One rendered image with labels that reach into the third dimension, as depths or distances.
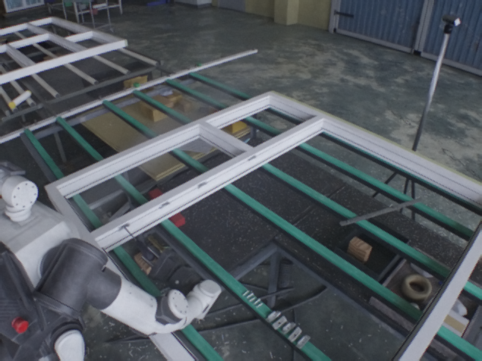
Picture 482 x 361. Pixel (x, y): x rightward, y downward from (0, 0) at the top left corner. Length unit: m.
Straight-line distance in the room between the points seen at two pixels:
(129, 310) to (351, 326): 1.59
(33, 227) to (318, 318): 1.70
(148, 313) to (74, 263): 0.22
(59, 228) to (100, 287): 0.18
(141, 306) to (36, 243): 0.27
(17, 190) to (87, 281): 0.25
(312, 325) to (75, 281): 1.62
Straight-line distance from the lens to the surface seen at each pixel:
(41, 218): 0.91
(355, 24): 7.81
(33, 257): 0.84
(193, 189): 1.49
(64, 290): 0.76
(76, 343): 1.19
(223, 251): 1.67
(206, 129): 1.90
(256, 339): 2.08
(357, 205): 2.00
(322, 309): 2.23
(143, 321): 0.87
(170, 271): 1.20
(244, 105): 2.13
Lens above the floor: 1.85
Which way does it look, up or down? 37 degrees down
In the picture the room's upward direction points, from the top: straight up
